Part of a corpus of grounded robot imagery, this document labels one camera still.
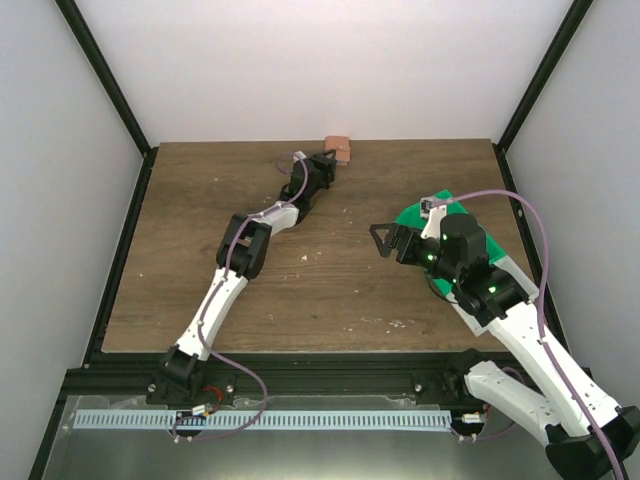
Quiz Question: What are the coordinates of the black frame post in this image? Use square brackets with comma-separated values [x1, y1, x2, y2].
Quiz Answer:
[53, 0, 153, 155]
[497, 0, 595, 149]

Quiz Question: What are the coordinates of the left black frame post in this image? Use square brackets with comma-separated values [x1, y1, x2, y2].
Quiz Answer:
[53, 0, 153, 155]

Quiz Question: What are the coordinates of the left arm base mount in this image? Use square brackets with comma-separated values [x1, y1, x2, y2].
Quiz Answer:
[146, 370, 236, 407]

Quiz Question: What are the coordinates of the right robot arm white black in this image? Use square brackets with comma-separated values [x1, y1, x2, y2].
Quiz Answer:
[369, 209, 639, 479]

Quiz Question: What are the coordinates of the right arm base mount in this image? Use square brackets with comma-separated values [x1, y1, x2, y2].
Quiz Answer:
[411, 349, 490, 406]

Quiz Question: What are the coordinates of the green plastic organizer tray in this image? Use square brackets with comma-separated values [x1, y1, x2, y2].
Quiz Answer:
[394, 190, 507, 297]

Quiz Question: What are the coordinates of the white slotted cable duct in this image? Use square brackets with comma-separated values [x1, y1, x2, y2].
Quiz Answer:
[73, 409, 452, 432]

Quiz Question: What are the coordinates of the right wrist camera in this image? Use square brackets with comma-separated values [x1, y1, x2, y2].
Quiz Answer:
[420, 196, 449, 239]

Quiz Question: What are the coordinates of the right black frame post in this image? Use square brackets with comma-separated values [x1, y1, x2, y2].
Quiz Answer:
[497, 0, 595, 149]

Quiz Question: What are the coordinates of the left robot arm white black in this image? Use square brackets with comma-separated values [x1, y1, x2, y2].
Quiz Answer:
[159, 149, 338, 391]

